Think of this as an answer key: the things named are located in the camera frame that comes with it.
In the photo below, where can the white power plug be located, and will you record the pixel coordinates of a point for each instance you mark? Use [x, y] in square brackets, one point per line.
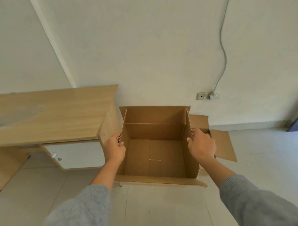
[213, 95]

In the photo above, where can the light wooden desk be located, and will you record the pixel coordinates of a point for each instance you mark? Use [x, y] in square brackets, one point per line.
[53, 111]

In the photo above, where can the dark door edge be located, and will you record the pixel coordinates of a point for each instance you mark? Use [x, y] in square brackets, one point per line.
[293, 124]

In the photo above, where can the person's right forearm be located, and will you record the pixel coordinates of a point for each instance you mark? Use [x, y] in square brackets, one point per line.
[244, 198]

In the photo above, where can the person's right thumb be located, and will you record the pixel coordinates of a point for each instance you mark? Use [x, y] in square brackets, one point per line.
[190, 142]

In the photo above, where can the white wall socket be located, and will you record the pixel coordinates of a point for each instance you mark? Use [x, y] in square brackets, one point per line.
[200, 96]

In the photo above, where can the person's left thumb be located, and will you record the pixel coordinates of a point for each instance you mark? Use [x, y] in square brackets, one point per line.
[121, 144]

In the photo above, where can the person's left hand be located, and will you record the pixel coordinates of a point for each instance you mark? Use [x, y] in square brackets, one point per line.
[113, 150]

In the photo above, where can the brown cardboard box with flaps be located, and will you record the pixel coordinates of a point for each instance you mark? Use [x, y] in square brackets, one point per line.
[222, 144]

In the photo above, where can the person's right hand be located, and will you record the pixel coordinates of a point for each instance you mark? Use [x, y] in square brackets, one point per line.
[203, 146]

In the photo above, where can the white cabinet door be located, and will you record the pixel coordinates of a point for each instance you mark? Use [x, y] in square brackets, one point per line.
[79, 154]

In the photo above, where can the person's left forearm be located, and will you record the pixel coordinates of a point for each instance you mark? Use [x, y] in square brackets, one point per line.
[93, 198]

